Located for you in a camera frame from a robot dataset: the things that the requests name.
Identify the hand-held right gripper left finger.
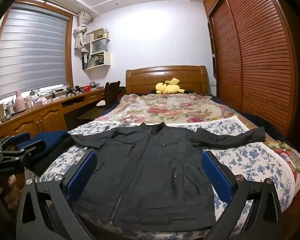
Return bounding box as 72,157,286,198
16,150,98,240

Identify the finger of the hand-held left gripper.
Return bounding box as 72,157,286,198
0,140,46,164
0,132,32,150

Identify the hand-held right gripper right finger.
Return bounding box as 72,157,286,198
201,151,283,240

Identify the black jacket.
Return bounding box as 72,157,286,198
70,122,266,232

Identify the person's left hand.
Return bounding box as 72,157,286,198
4,175,22,204

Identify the navy folded cloth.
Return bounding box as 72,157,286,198
17,130,70,163

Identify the black folded cloth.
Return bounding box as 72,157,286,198
25,136,77,175

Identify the blue floral bed sheet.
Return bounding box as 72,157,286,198
40,116,297,220

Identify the pink bottle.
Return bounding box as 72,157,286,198
15,90,27,113

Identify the wooden desk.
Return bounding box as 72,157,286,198
0,87,107,143

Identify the bed with floral bedding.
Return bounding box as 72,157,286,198
75,93,300,238

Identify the grey window blind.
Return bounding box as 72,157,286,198
0,7,68,100

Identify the dark wooden chair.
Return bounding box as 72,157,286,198
96,81,121,110

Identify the yellow plush toy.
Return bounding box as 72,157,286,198
155,78,186,95

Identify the stack of books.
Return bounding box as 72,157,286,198
88,54,105,68

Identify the wooden headboard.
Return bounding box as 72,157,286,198
126,66,210,96

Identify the tied white curtain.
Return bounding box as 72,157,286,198
74,11,93,49

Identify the grey paper bag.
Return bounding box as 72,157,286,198
91,38,108,54

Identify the wooden louvered wardrobe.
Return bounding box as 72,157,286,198
203,0,299,137

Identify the wooden window frame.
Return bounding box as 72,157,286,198
0,0,74,105

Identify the white wall shelf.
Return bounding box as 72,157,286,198
82,28,112,71

